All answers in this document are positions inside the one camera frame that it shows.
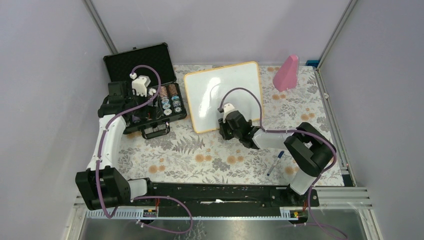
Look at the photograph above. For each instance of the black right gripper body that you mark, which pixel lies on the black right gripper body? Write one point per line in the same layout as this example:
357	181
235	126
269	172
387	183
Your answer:
227	132

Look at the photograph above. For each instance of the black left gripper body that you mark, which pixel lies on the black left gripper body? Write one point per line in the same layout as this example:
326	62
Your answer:
135	101

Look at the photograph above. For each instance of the yellow framed whiteboard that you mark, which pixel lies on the yellow framed whiteboard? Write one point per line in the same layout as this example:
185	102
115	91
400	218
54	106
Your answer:
237	84

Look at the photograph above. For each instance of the blue white marker pen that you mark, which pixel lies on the blue white marker pen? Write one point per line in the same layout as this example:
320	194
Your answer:
276	161

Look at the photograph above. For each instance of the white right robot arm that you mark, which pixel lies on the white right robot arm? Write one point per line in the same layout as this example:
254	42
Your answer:
311	151

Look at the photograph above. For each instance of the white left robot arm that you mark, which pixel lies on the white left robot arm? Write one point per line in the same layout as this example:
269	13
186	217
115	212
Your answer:
101	185

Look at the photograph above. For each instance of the black poker chip case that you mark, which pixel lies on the black poker chip case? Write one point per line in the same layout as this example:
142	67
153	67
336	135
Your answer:
155	62

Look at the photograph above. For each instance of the floral patterned table mat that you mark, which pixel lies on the floral patterned table mat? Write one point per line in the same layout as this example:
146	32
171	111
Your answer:
184	156

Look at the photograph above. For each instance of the pink wedge eraser block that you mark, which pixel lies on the pink wedge eraser block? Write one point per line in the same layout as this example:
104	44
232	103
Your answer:
286	77

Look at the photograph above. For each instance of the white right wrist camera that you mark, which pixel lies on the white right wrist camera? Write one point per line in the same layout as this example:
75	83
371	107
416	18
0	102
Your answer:
225	109

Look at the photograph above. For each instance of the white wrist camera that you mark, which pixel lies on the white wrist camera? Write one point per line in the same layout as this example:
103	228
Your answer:
140	84
225	109

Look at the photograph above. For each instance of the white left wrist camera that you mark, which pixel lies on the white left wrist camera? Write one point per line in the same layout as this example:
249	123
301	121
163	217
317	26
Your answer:
140	84

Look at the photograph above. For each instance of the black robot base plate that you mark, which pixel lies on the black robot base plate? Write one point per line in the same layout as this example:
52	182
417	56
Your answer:
224	200

